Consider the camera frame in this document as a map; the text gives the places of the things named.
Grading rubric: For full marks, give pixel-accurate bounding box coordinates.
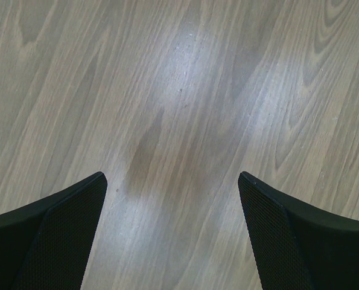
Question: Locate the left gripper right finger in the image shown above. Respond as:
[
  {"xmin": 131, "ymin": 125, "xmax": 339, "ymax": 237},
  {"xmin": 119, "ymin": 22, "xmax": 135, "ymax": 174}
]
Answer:
[{"xmin": 238, "ymin": 172, "xmax": 359, "ymax": 289}]

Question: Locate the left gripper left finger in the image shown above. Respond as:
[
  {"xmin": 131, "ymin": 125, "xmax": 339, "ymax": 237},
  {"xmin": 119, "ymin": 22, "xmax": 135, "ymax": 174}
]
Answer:
[{"xmin": 0, "ymin": 172, "xmax": 107, "ymax": 289}]

